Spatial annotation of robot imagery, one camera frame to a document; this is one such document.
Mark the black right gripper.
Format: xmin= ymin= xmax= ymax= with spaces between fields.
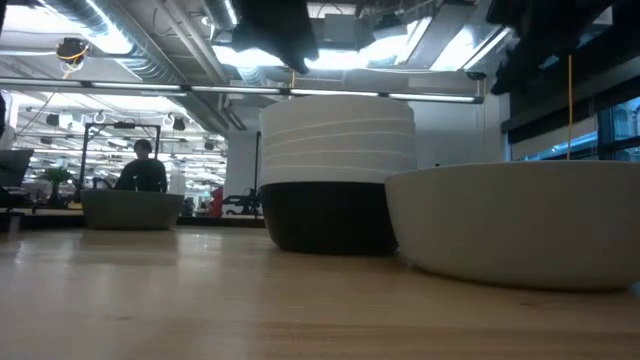
xmin=486 ymin=0 xmax=617 ymax=97

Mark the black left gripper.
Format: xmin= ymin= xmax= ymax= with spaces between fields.
xmin=231 ymin=0 xmax=321 ymax=76

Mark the large white round bowl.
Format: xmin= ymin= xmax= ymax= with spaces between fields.
xmin=384 ymin=160 xmax=640 ymax=293

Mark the grey tapered bowl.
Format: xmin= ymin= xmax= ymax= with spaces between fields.
xmin=80 ymin=188 xmax=186 ymax=232

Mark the black and white ribbed bowl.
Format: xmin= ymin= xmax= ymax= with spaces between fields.
xmin=258 ymin=94 xmax=419 ymax=257

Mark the white square column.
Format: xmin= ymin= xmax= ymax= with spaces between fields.
xmin=222 ymin=130 xmax=262 ymax=200

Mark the red object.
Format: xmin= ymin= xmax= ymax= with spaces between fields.
xmin=208 ymin=185 xmax=225 ymax=218

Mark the person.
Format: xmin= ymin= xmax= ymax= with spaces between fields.
xmin=114 ymin=138 xmax=169 ymax=194

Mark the black round ceiling device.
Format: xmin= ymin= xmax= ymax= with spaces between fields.
xmin=55 ymin=36 xmax=91 ymax=65

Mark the green potted plant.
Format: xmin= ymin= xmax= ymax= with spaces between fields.
xmin=39 ymin=166 xmax=75 ymax=207

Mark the dark background desk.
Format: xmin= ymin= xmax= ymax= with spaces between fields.
xmin=0 ymin=205 xmax=266 ymax=232

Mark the dark computer monitor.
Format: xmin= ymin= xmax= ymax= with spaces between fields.
xmin=0 ymin=148 xmax=36 ymax=189

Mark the overhead metal light rail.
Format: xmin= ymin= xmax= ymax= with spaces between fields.
xmin=0 ymin=76 xmax=486 ymax=105

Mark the silver ribbed ventilation duct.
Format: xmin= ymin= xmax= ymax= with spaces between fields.
xmin=43 ymin=0 xmax=187 ymax=85

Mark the black metal frame stand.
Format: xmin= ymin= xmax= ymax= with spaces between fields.
xmin=78 ymin=121 xmax=163 ymax=201

